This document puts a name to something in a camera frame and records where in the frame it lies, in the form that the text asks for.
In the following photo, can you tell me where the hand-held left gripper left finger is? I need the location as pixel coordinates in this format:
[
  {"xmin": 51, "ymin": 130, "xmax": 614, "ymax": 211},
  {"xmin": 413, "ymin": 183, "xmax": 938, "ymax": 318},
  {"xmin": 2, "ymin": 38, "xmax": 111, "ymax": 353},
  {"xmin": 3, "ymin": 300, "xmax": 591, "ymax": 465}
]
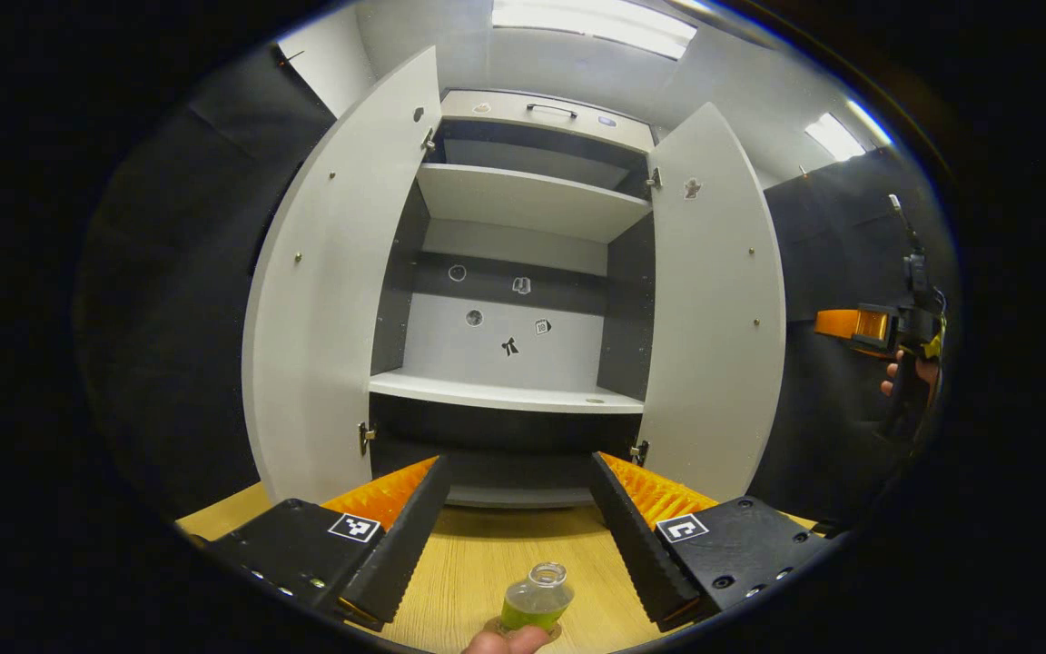
[{"xmin": 187, "ymin": 454, "xmax": 453, "ymax": 632}]

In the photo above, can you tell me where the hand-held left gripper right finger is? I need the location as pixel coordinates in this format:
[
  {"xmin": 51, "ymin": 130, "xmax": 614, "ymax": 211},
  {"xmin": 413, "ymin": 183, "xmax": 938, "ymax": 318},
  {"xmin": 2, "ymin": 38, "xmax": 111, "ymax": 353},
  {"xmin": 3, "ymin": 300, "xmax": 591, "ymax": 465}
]
[{"xmin": 588, "ymin": 451, "xmax": 842, "ymax": 634}]

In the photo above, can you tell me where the green label plastic bottle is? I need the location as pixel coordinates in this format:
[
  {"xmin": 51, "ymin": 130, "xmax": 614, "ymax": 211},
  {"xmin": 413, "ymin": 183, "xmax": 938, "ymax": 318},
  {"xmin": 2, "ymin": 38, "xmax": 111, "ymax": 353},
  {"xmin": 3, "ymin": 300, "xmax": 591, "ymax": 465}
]
[{"xmin": 498, "ymin": 561, "xmax": 576, "ymax": 637}]

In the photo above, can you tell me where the white cabinet door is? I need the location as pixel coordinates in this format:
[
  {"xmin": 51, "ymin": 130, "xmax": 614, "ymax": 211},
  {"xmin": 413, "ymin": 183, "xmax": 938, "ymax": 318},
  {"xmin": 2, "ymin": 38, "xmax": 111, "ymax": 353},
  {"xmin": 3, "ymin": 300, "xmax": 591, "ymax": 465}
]
[
  {"xmin": 636, "ymin": 102, "xmax": 787, "ymax": 502},
  {"xmin": 242, "ymin": 45, "xmax": 442, "ymax": 505}
]

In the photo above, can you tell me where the white cabinet shelf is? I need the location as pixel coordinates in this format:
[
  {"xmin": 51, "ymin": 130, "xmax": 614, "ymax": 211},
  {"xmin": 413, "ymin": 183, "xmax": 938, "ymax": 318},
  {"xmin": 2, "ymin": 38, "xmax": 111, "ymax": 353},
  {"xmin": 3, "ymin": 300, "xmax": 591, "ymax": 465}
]
[
  {"xmin": 416, "ymin": 163, "xmax": 653, "ymax": 244},
  {"xmin": 369, "ymin": 368, "xmax": 646, "ymax": 415}
]

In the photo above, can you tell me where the small ceiling light panel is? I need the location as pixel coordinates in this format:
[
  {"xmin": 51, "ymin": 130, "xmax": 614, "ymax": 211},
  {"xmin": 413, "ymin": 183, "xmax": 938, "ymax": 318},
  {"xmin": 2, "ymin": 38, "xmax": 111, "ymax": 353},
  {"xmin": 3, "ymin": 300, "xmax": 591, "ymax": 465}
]
[{"xmin": 804, "ymin": 98, "xmax": 894, "ymax": 163}]

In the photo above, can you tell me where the black backdrop cloth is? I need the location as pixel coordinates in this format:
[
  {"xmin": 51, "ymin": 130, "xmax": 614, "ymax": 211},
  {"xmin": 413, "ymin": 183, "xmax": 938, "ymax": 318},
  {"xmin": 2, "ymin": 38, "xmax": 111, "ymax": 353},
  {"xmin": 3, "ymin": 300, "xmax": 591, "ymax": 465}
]
[{"xmin": 74, "ymin": 45, "xmax": 951, "ymax": 528}]

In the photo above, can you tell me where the large ceiling light panel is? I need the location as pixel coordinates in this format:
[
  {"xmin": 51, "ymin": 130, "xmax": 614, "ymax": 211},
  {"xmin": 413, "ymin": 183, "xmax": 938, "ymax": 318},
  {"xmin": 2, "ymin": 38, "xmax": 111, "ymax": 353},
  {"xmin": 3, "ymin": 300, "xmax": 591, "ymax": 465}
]
[{"xmin": 491, "ymin": 0, "xmax": 698, "ymax": 61}]

